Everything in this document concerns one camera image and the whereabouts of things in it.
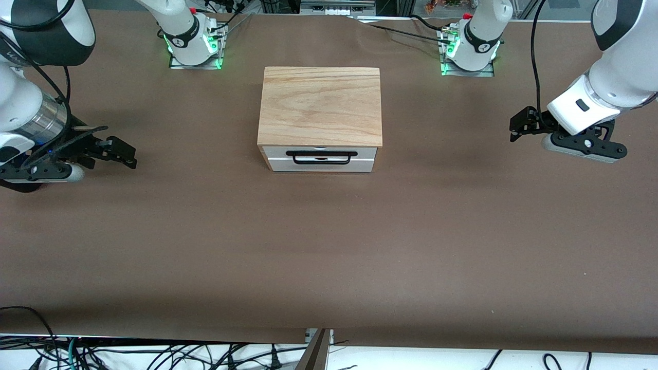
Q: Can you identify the wooden drawer cabinet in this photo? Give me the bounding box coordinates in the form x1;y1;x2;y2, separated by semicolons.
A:
257;67;384;174

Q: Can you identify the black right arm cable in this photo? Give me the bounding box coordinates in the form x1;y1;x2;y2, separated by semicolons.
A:
0;0;109;170

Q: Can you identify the white drawer with black handle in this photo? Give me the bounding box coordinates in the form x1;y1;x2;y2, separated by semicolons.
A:
261;146;379;166

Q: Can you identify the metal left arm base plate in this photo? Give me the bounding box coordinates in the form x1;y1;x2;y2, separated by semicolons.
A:
440;28;495;78

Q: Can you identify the aluminium profile post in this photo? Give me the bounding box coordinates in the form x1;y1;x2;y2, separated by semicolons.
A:
296;329;335;370

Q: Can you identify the grey electronics box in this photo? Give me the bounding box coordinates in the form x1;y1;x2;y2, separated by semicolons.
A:
300;0;376;16

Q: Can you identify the black base cable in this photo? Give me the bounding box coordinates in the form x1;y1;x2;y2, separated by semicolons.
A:
203;0;255;38
355;14;455;47

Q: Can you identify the black rounded object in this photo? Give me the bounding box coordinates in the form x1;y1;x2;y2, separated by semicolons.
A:
0;179;43;194

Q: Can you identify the brown table cover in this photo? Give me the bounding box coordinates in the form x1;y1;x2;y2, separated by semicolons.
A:
0;9;658;355

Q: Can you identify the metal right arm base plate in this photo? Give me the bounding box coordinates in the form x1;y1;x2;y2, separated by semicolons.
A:
169;23;225;70

